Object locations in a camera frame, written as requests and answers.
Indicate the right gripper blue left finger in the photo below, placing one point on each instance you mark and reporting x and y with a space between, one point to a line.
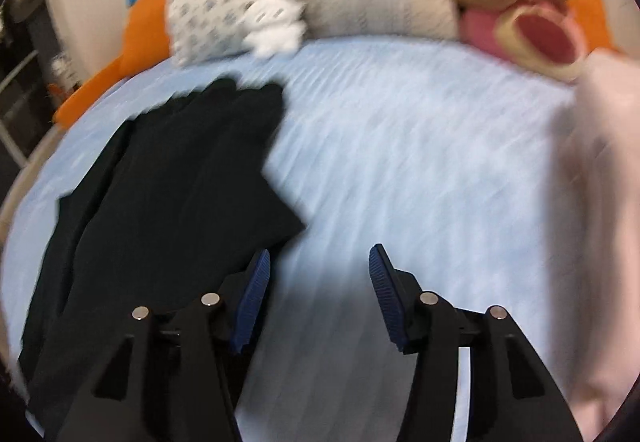
245 298

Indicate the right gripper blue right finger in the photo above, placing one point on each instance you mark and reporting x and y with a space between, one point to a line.
402 301

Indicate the black jacket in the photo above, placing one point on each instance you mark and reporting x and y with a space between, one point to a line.
175 202

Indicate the light blue quilted bedspread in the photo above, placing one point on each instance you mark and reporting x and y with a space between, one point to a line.
448 157

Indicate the pink jacket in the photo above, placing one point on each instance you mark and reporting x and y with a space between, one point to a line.
597 145

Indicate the white plush sheep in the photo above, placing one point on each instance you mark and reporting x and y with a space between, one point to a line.
273 27

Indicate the pink strawberry bear plush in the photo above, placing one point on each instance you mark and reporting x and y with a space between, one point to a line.
538 38

